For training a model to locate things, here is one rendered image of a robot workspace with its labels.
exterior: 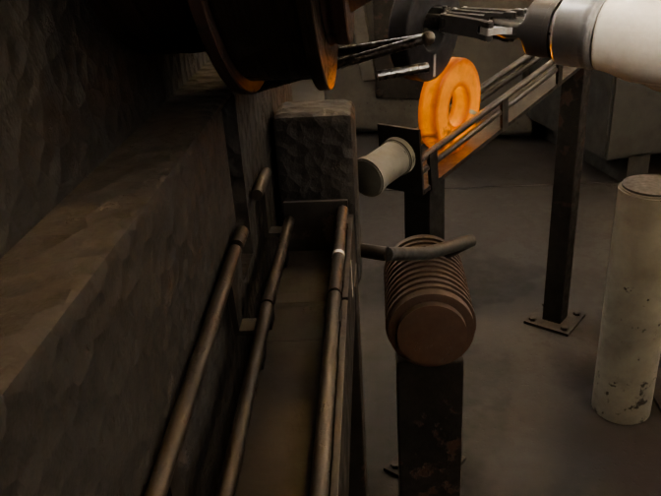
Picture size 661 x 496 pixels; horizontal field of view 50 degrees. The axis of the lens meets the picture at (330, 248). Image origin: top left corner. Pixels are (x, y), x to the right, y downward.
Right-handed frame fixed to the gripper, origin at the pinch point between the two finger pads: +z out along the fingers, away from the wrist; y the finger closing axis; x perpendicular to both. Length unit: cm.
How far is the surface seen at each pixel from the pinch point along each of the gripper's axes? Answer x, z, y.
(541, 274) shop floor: -87, 9, 87
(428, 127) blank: -16.9, -1.1, -0.1
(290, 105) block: -6.6, 1.6, -29.7
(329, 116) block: -6.7, -5.0, -30.4
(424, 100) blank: -12.8, 0.0, 0.1
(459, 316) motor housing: -35.6, -18.5, -19.4
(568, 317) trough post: -86, -7, 67
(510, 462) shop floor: -86, -18, 10
